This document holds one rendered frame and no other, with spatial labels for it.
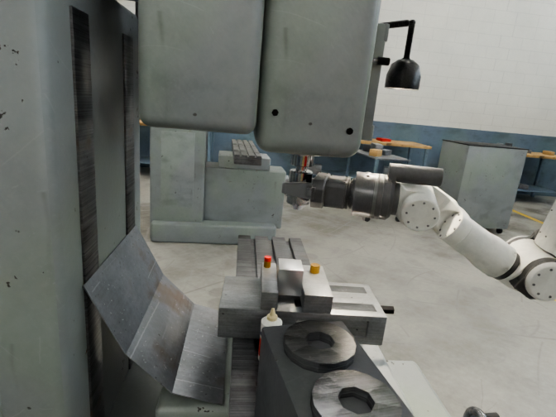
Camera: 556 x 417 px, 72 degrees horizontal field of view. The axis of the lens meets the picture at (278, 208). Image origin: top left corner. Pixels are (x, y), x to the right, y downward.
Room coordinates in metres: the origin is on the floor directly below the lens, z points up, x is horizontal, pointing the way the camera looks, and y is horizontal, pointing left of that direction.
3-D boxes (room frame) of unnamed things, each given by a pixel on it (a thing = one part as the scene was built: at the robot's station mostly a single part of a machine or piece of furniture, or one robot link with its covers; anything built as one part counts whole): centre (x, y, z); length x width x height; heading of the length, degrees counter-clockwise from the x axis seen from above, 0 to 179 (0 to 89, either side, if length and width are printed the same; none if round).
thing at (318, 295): (0.78, -0.09, 1.01); 0.15 x 0.06 x 0.04; 4
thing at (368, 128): (0.78, -0.15, 1.45); 0.04 x 0.04 x 0.21; 6
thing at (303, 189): (0.74, -0.03, 1.24); 0.06 x 0.02 x 0.03; 79
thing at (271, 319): (0.64, -0.01, 0.97); 0.04 x 0.04 x 0.11
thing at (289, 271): (0.78, -0.04, 1.03); 0.06 x 0.05 x 0.06; 4
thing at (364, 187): (0.75, -0.13, 1.23); 0.13 x 0.12 x 0.10; 168
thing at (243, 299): (0.78, -0.07, 0.97); 0.35 x 0.15 x 0.11; 94
